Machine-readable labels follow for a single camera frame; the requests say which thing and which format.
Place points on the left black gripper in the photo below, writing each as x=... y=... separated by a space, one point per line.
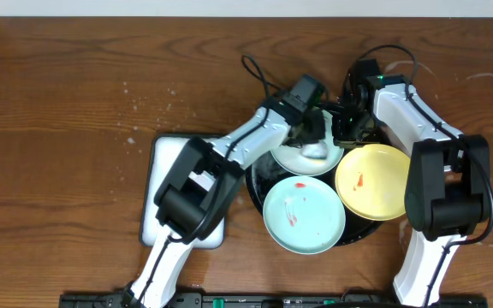
x=311 y=129

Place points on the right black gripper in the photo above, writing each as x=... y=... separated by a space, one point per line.
x=341 y=119

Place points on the green yellow foamy sponge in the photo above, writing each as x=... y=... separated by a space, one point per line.
x=317 y=150

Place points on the mint green plate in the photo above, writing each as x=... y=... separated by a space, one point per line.
x=291 y=159
x=304 y=215

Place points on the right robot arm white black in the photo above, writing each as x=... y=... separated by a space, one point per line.
x=448 y=197

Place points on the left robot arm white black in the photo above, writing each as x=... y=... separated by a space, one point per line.
x=192 y=184

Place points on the round black tray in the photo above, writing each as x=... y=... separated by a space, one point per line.
x=267 y=172

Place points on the yellow plate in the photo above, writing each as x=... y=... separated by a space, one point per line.
x=371 y=182

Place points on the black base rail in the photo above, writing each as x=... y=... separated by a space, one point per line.
x=196 y=298

